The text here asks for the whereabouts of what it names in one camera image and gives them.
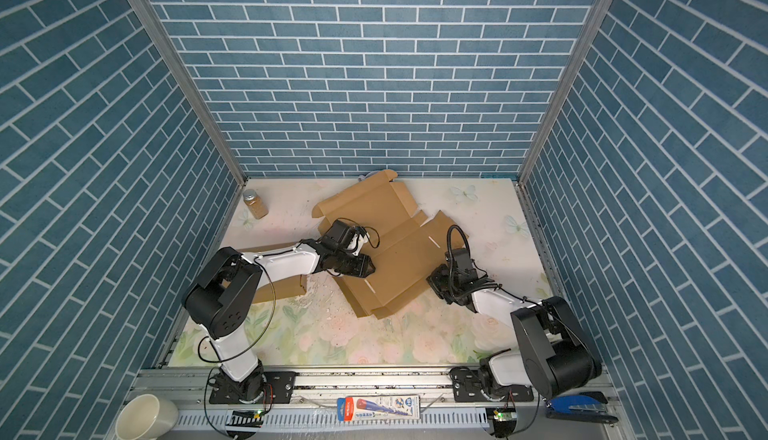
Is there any brown cardboard box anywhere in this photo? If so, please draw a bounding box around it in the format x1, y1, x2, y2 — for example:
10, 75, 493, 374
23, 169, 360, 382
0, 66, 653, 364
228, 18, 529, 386
240, 243, 309, 304
312, 170, 454, 319

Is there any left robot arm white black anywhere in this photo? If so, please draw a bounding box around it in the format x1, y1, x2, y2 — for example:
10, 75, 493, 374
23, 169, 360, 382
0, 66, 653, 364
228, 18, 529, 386
181, 220, 375, 387

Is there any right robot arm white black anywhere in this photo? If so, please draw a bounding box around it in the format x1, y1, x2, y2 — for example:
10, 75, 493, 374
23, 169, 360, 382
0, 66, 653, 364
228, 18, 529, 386
427, 248, 602, 400

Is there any glass spice jar silver lid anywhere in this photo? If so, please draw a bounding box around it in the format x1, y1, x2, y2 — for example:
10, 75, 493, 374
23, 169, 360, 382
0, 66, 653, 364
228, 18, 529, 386
242, 189, 269, 219

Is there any blue red white packet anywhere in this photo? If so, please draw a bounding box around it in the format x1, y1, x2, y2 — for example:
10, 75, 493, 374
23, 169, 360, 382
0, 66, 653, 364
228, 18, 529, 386
336, 395, 421, 422

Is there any blue black stapler tool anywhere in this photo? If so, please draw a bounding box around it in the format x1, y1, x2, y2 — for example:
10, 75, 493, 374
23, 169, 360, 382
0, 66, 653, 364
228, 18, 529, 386
545, 391, 619, 425

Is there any white ceramic bowl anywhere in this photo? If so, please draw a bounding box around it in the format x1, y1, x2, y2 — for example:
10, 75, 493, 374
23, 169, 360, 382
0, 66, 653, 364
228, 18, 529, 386
115, 394, 179, 440

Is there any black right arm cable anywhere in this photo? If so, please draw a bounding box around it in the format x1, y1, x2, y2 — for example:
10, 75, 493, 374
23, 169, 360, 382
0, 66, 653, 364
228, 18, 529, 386
445, 223, 601, 435

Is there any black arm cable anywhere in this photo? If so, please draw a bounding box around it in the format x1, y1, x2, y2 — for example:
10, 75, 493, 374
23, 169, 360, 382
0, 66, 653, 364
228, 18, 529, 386
196, 217, 382, 438
445, 223, 601, 435

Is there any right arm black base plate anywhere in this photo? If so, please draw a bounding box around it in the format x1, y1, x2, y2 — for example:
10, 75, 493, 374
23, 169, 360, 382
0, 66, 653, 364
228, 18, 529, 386
448, 366, 534, 403

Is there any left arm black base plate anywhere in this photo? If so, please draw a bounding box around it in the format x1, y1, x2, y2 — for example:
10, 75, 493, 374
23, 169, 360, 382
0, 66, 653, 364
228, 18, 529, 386
207, 369, 297, 406

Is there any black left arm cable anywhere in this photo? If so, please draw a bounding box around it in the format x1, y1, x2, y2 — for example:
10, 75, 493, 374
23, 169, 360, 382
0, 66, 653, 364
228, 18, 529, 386
196, 217, 382, 438

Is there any aluminium front rail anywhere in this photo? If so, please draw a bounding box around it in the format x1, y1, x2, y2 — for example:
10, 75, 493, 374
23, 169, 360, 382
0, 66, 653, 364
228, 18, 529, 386
120, 365, 635, 439

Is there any aluminium corner post right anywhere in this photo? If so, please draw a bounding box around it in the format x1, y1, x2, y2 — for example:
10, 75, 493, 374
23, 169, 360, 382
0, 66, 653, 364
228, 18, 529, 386
518, 0, 613, 186

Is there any aluminium corner post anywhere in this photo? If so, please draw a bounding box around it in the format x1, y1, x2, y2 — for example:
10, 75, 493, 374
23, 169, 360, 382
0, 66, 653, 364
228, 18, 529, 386
127, 0, 247, 186
518, 0, 613, 186

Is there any aluminium corner post left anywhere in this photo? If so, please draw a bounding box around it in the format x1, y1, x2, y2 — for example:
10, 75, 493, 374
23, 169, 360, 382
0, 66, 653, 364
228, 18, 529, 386
127, 0, 247, 186

